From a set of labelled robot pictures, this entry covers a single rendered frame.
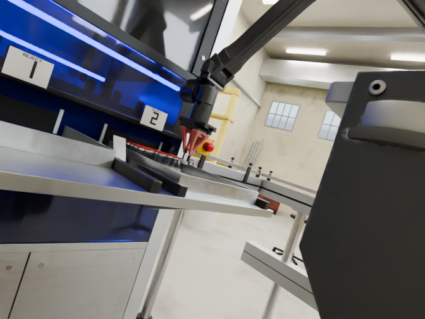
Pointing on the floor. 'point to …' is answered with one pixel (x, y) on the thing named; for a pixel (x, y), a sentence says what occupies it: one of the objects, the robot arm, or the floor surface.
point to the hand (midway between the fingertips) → (188, 151)
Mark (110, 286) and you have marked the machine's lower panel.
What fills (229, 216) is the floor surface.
